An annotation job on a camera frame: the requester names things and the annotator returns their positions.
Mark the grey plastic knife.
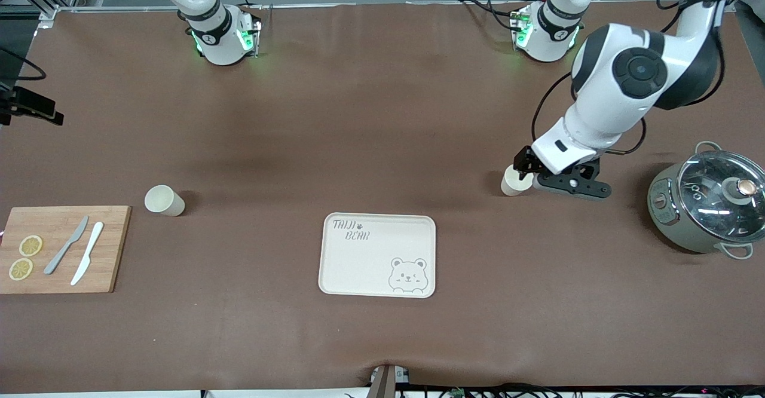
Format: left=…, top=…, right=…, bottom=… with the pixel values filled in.
left=44, top=216, right=90, bottom=275

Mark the black looped cable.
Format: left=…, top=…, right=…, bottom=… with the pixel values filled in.
left=0, top=45, right=47, bottom=82

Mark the black clamp device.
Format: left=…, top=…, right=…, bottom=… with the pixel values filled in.
left=0, top=86, right=65, bottom=127

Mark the brown table mat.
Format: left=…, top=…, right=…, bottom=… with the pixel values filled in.
left=0, top=1, right=765, bottom=394

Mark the glass pot lid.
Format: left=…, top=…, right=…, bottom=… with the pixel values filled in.
left=678, top=150, right=765, bottom=244

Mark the white bear print tray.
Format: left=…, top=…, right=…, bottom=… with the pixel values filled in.
left=318, top=212, right=437, bottom=299

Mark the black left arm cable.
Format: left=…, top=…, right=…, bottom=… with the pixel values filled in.
left=531, top=0, right=727, bottom=155

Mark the white plastic knife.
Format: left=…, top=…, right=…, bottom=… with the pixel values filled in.
left=71, top=222, right=105, bottom=286

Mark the white plastic cup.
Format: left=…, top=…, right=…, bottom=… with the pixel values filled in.
left=145, top=185, right=186, bottom=218
left=500, top=165, right=534, bottom=197

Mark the grey-green electric cooking pot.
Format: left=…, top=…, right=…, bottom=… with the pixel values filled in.
left=647, top=141, right=765, bottom=260

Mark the bamboo cutting board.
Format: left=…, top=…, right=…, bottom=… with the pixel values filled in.
left=0, top=206, right=132, bottom=295

